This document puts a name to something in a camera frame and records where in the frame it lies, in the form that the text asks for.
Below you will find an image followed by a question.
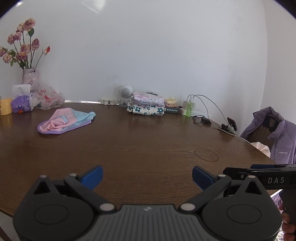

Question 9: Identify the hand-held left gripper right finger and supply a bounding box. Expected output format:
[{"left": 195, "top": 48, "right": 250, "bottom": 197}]
[{"left": 180, "top": 166, "right": 264, "bottom": 214}]

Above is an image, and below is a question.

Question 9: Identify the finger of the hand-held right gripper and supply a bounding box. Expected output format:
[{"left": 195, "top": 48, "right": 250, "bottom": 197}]
[{"left": 223, "top": 164, "right": 296, "bottom": 180}]

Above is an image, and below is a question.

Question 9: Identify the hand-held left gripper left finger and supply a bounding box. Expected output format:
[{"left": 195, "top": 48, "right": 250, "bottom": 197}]
[{"left": 33, "top": 166, "right": 116, "bottom": 214}]

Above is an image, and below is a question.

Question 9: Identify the pink floral white dress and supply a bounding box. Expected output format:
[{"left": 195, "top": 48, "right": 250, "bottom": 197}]
[{"left": 131, "top": 92, "right": 165, "bottom": 108}]

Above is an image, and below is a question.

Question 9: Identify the person's right hand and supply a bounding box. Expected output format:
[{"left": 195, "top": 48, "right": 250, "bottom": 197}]
[{"left": 278, "top": 201, "right": 296, "bottom": 235}]

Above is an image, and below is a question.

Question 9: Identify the white fluffy cloth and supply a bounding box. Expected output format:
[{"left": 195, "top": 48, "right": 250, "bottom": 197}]
[{"left": 251, "top": 141, "right": 271, "bottom": 158}]

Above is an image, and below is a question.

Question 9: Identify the purple puffer jacket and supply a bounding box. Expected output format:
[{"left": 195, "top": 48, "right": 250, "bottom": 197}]
[{"left": 240, "top": 107, "right": 296, "bottom": 209}]

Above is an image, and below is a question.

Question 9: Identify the wooden chair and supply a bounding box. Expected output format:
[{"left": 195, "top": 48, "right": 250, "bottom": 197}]
[{"left": 248, "top": 125, "right": 276, "bottom": 145}]

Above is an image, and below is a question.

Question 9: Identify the black smartphone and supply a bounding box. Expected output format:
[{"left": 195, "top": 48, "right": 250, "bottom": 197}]
[{"left": 227, "top": 117, "right": 239, "bottom": 132}]

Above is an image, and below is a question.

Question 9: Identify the white power strip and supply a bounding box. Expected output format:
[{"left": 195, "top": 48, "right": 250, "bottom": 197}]
[{"left": 181, "top": 108, "right": 206, "bottom": 117}]

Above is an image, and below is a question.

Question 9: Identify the pink blue purple garment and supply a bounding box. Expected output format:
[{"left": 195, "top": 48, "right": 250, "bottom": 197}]
[{"left": 38, "top": 108, "right": 96, "bottom": 135}]

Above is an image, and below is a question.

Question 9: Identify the green liquid bottle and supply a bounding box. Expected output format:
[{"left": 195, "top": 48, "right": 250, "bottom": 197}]
[{"left": 186, "top": 97, "right": 194, "bottom": 117}]

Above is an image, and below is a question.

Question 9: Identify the white charger plug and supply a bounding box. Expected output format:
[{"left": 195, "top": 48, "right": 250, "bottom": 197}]
[{"left": 183, "top": 95, "right": 196, "bottom": 109}]

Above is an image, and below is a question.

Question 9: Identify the folded teal flower print cloth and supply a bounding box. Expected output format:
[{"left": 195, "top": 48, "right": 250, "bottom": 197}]
[{"left": 127, "top": 103, "right": 166, "bottom": 116}]

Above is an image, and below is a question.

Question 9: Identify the white robot speaker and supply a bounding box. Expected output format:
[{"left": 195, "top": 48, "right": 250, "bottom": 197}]
[{"left": 118, "top": 85, "right": 134, "bottom": 108}]

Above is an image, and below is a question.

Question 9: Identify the clear plastic bag red print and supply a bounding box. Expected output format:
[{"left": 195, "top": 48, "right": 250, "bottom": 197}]
[{"left": 31, "top": 85, "right": 66, "bottom": 110}]

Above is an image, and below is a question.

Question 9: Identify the purple tissue pack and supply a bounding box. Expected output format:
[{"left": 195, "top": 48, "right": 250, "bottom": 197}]
[{"left": 11, "top": 94, "right": 32, "bottom": 113}]

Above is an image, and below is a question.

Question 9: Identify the yellow cup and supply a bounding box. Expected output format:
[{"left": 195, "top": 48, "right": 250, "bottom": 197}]
[{"left": 0, "top": 98, "right": 13, "bottom": 116}]

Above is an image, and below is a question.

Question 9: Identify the pink mottled vase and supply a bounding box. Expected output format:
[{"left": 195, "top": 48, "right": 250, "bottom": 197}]
[{"left": 22, "top": 68, "right": 39, "bottom": 86}]

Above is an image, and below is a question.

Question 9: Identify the dried pink rose bouquet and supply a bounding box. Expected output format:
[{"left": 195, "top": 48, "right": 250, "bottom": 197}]
[{"left": 0, "top": 18, "right": 51, "bottom": 70}]

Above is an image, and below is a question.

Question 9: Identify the white charging cable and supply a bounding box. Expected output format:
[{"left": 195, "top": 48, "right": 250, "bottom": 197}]
[{"left": 194, "top": 95, "right": 253, "bottom": 144}]

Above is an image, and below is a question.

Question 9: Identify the black cable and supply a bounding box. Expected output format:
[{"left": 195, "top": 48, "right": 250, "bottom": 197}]
[{"left": 193, "top": 115, "right": 212, "bottom": 125}]

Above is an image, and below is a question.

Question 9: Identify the grey charging cable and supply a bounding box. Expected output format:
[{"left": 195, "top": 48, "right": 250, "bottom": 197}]
[{"left": 196, "top": 94, "right": 229, "bottom": 123}]

